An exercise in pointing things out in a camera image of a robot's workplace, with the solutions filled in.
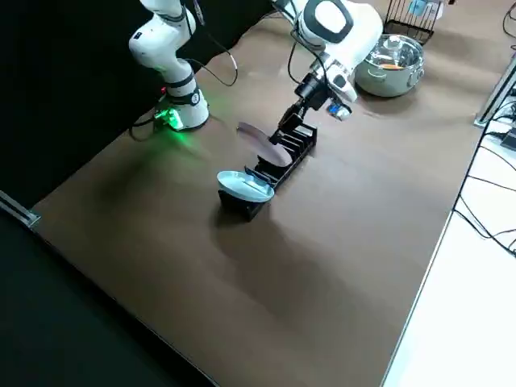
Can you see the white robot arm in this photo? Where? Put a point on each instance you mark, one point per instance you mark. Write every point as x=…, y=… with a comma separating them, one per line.
x=342, y=32

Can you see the light blue plate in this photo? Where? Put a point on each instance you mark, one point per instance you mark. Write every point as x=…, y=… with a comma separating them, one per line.
x=244, y=185

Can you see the white desk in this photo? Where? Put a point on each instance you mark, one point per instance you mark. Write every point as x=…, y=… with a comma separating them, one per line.
x=463, y=314

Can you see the aluminium frame post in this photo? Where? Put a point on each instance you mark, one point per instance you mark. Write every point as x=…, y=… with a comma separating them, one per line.
x=498, y=92

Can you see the light blue plastic cup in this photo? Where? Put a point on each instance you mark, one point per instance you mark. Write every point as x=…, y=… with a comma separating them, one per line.
x=416, y=6

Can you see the white plastic cup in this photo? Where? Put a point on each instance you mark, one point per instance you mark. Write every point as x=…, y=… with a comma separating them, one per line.
x=434, y=7

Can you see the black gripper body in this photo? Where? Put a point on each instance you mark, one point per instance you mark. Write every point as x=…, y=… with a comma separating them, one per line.
x=311, y=93

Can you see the black plate drying rack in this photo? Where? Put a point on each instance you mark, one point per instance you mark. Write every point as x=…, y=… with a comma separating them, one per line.
x=290, y=157

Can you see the mauve pink plate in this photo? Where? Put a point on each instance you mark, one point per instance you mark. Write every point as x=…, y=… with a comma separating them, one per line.
x=266, y=147

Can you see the aluminium table edge rail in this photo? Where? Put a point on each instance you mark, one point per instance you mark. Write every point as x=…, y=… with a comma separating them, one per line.
x=18, y=209

